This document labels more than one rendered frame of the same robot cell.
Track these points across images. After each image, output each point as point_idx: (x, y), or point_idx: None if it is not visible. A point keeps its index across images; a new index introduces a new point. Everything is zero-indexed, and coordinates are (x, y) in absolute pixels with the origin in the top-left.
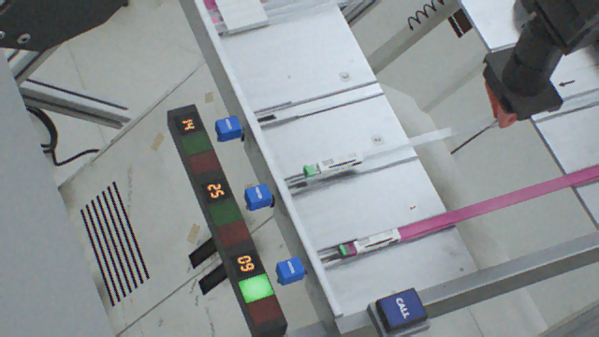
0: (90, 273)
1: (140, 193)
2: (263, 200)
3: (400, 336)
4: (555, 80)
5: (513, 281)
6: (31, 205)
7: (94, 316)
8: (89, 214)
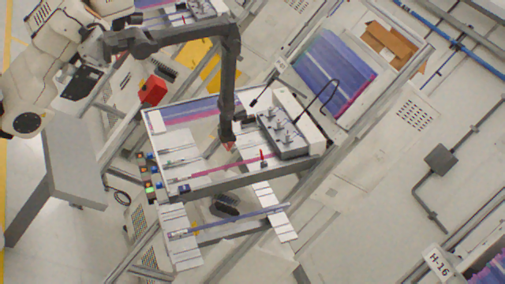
0: (101, 178)
1: (147, 203)
2: (155, 170)
3: (183, 195)
4: (247, 140)
5: (222, 186)
6: (88, 162)
7: (99, 185)
8: (133, 215)
